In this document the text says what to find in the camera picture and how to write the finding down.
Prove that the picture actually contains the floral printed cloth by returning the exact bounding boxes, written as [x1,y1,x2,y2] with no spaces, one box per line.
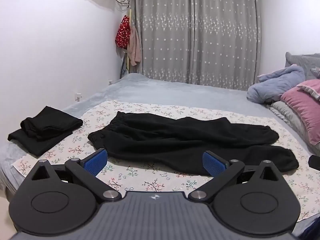
[11,100,320,224]

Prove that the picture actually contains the grey star-patterned curtain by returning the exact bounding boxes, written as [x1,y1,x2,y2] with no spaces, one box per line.
[130,0,262,90]

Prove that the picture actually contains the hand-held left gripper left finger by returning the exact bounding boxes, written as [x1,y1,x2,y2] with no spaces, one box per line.
[25,149,122,203]

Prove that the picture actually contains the grey bed sheet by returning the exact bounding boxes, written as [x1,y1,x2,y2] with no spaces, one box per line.
[0,73,320,230]

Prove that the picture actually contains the red floral garment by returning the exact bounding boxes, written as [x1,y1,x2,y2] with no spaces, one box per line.
[115,15,132,50]

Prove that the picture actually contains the yellow pole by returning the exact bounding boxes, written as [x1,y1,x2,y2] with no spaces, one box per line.
[127,9,132,73]

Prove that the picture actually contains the grey headboard cushion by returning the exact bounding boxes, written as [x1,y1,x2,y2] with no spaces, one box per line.
[285,52,320,80]

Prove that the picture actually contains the pink pillow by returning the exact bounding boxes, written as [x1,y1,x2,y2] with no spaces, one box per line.
[297,79,320,98]
[280,87,320,146]

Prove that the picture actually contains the black pants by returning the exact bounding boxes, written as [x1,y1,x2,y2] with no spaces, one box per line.
[20,106,83,141]
[87,111,300,177]
[7,129,74,157]

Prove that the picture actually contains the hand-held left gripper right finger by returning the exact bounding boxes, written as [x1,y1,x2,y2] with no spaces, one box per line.
[187,151,284,203]

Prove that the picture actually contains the blue-grey blanket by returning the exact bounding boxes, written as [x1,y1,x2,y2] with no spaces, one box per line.
[246,65,307,105]

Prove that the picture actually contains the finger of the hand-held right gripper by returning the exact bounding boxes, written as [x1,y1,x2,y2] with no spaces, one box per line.
[308,155,320,172]

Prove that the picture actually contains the dark leaning object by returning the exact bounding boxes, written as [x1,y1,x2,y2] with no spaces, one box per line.
[120,52,129,80]

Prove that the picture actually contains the person's right leg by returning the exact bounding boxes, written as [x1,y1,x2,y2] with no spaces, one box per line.
[299,226,320,240]

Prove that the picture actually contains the folded black pants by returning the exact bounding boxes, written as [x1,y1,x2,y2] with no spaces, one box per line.
[20,106,83,141]
[7,129,74,157]

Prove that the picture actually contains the pink towel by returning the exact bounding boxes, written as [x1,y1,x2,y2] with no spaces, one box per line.
[128,26,143,67]

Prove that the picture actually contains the grey folded quilt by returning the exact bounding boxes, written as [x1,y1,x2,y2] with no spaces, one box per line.
[268,100,320,153]

